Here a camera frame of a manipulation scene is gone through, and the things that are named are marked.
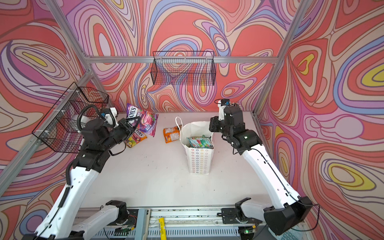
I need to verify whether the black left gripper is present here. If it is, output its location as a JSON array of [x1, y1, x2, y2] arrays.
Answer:
[[98, 117, 140, 154]]

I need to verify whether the purple Fox's candy bag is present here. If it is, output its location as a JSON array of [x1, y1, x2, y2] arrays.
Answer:
[[127, 103, 159, 137]]

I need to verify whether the red orange Fox's candy bag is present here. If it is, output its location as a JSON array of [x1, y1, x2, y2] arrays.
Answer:
[[126, 130, 147, 148]]

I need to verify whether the teal mint Fox's candy bag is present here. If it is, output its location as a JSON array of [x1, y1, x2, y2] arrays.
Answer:
[[187, 136, 214, 149]]

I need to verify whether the orange snack bag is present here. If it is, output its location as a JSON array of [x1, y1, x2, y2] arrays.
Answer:
[[163, 126, 180, 144]]

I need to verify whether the white printed paper bag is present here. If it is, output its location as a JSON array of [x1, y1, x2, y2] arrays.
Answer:
[[175, 117, 215, 175]]

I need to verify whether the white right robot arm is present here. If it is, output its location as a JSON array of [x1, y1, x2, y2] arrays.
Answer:
[[209, 101, 315, 236]]

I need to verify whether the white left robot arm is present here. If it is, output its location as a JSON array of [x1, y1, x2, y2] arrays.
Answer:
[[23, 116, 141, 240]]

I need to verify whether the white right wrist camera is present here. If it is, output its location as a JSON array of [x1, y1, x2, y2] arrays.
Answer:
[[217, 99, 231, 121]]

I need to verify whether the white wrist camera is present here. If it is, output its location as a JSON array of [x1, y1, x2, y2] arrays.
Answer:
[[102, 108, 118, 128], [217, 99, 231, 121]]

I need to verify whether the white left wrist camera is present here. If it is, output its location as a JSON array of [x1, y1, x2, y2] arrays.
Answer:
[[102, 108, 118, 128]]

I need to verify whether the black wire basket back wall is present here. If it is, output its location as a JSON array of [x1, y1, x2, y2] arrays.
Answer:
[[151, 50, 217, 86]]

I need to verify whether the black wire basket wall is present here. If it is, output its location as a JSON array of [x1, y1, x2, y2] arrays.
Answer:
[[32, 83, 109, 154], [151, 50, 217, 86]]

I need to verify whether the black wire basket left wall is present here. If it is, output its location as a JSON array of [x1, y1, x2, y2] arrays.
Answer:
[[32, 83, 109, 154]]

